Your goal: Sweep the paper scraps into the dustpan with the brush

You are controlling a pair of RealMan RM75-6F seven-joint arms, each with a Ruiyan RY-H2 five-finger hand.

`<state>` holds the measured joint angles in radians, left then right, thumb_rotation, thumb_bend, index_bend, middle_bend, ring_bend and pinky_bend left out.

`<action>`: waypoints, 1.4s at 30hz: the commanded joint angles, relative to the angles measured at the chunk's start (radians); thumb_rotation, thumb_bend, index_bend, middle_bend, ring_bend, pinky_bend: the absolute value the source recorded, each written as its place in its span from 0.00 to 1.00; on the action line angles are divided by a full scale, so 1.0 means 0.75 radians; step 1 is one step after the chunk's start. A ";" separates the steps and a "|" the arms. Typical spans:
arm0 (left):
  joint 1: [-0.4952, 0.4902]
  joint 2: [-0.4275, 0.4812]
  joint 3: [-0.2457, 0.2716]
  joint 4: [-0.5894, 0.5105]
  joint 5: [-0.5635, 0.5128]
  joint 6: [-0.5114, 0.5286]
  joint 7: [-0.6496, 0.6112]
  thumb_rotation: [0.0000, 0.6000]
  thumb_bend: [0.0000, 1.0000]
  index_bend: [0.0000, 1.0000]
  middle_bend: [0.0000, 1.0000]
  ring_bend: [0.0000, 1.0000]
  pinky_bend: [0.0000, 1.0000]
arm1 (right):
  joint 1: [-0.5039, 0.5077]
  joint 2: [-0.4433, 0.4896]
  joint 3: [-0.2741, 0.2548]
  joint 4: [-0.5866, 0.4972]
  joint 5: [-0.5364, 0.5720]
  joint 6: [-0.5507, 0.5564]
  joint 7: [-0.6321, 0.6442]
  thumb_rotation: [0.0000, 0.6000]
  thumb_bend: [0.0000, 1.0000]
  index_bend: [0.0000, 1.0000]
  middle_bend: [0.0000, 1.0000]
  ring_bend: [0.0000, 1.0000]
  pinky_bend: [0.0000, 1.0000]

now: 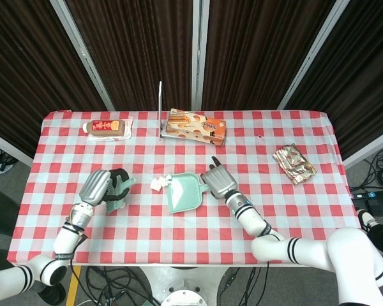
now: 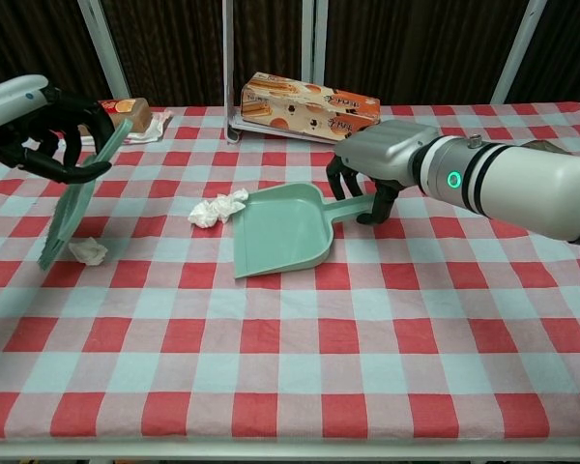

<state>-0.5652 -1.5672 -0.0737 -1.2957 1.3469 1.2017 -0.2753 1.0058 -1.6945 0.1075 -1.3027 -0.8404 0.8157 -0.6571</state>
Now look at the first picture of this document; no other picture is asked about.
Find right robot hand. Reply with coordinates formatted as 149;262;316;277
200;155;237;199

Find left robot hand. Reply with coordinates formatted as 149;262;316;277
79;168;131;210

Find green hand brush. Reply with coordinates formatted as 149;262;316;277
102;177;137;215

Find green plastic dustpan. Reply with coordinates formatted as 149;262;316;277
165;172;211;215

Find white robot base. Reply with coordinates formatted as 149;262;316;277
137;266;230;306

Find orange biscuit box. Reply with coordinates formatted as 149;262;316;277
164;108;227;146

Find gold foil snack packet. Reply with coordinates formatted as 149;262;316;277
272;143;318;186

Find white plastic packet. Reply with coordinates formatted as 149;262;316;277
87;116;134;142

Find red white checkered tablecloth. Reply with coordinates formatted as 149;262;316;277
6;110;364;267

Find white metal bookend stand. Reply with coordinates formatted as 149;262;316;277
158;80;179;141

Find white black sneaker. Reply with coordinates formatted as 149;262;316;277
357;208;380;237

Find black floor cables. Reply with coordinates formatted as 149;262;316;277
84;266;160;306

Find grey aluminium frame post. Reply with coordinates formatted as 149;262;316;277
49;0;116;112
276;0;352;111
191;0;211;111

